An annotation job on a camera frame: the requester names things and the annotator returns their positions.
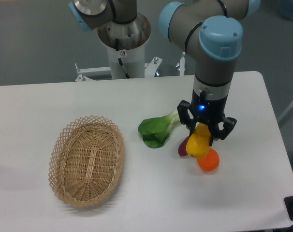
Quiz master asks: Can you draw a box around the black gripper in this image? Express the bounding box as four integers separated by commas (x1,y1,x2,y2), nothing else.
177,90,237,146

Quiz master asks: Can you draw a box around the yellow mango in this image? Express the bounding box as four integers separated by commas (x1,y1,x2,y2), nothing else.
186,123,211,159

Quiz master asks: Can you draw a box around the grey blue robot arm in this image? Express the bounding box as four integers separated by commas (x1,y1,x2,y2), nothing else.
69,0,260,141

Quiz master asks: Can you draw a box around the woven wicker basket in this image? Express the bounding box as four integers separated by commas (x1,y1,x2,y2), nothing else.
48,116,125,207

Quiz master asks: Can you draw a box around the purple eggplant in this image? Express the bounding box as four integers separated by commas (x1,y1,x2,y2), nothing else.
178,136,189,157

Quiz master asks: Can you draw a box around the orange fruit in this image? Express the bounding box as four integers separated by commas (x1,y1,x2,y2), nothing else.
197,148,220,172

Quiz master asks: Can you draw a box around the green bok choy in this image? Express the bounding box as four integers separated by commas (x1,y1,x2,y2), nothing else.
138,109,180,148

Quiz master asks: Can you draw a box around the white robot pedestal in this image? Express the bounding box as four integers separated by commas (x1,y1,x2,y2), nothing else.
74,12,187,82

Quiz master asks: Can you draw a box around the black cable on pedestal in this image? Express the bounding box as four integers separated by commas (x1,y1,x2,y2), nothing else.
115,38,132,79

